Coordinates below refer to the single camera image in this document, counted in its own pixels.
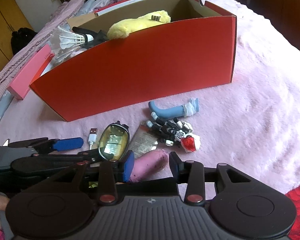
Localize pink fluffy blanket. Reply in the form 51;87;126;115
0;0;300;200

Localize black bag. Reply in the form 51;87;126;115
11;27;39;55

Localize light blue floral sheet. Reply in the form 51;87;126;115
0;0;98;127

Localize wooden dresser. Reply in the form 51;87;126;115
249;0;300;63

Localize yellow plush toy plaid bow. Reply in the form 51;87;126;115
107;10;172;40

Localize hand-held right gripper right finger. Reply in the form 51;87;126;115
169;151;255;203

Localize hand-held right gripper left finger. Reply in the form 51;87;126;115
44;150;135;203

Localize pink oblong toy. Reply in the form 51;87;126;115
129;149;169;183

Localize pink long box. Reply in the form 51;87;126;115
7;44;56;100

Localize pink white soft toy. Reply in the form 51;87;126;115
71;48;87;57

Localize black framed goggles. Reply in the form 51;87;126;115
98;121;129;161

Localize white usb cable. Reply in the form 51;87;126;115
88;128;99;151

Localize yellow wardrobe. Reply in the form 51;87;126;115
0;0;34;80

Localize red cardboard shoe box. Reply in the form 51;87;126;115
29;0;237;122

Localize blue doll leg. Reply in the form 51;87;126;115
149;97;200;118

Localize white feather shuttlecock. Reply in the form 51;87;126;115
51;26;94;63

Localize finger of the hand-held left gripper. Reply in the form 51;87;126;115
11;151;103;178
9;137;84;153

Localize red white shoe box lid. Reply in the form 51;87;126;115
39;0;188;78

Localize brown foil packet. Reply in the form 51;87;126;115
129;121;161;159

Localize pink checked quilt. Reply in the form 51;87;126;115
0;0;88;98

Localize black white robot figure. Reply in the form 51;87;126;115
146;112;202;153

